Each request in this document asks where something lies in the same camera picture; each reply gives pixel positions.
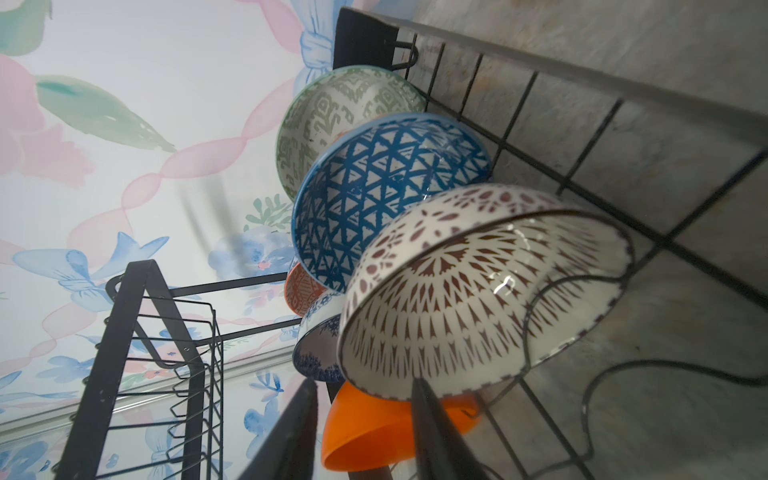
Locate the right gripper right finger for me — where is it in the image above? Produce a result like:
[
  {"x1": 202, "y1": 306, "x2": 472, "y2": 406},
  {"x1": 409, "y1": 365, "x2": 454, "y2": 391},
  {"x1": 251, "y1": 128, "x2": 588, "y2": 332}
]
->
[{"x1": 411, "y1": 378, "x2": 488, "y2": 480}]

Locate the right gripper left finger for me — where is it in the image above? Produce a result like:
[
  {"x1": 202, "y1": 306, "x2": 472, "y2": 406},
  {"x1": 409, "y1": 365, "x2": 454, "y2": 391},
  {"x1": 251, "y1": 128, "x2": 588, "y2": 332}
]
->
[{"x1": 240, "y1": 379, "x2": 318, "y2": 480}]

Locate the orange plastic bowl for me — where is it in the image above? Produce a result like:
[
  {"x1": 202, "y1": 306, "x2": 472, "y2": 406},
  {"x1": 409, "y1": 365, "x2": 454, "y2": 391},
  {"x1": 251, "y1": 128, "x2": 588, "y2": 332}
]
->
[{"x1": 320, "y1": 380, "x2": 482, "y2": 473}]

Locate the white blue floral bowl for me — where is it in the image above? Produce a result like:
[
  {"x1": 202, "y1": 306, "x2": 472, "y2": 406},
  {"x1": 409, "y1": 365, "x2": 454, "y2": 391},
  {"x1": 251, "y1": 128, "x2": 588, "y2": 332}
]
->
[{"x1": 292, "y1": 291, "x2": 345, "y2": 383}]

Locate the red patterned bowl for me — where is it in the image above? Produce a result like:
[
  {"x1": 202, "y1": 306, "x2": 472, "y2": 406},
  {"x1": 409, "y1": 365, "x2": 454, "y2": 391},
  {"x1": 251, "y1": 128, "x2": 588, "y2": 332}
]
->
[{"x1": 284, "y1": 263, "x2": 327, "y2": 317}]

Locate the beige lattice bowl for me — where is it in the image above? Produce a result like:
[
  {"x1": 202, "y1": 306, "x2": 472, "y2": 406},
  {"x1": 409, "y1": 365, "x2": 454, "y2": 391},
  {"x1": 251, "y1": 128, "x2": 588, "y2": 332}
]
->
[{"x1": 337, "y1": 183, "x2": 635, "y2": 400}]

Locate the dark blue patterned bowl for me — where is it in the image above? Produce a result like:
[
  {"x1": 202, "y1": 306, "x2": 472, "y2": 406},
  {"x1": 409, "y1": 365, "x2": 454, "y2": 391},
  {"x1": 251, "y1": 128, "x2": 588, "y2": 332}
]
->
[{"x1": 292, "y1": 112, "x2": 492, "y2": 292}]

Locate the green patterned bowl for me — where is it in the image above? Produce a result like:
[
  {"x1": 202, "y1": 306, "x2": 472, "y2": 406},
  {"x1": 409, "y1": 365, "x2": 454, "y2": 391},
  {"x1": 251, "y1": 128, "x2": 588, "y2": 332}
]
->
[{"x1": 276, "y1": 65, "x2": 426, "y2": 200}]

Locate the black wire dish rack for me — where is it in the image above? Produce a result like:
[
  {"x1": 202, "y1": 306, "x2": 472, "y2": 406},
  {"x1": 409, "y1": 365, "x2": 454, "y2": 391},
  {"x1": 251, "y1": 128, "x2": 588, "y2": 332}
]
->
[{"x1": 53, "y1": 5, "x2": 768, "y2": 480}]

